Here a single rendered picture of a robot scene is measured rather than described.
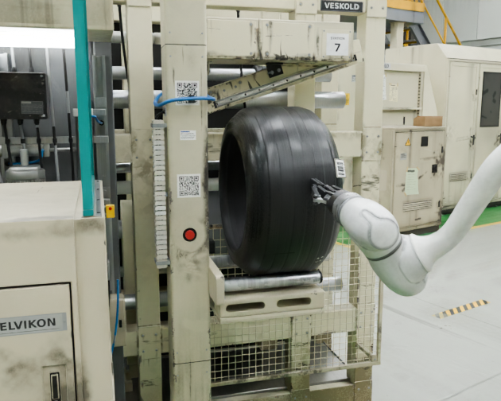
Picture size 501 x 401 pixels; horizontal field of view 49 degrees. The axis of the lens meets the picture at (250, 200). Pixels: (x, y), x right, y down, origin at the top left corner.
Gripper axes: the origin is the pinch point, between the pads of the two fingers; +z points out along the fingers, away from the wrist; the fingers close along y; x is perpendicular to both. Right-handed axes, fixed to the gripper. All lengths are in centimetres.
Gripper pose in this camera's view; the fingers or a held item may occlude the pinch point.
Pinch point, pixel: (317, 185)
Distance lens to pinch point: 164.6
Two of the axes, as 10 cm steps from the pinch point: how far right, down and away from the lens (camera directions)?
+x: -0.4, 9.5, 3.0
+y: -9.6, 0.4, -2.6
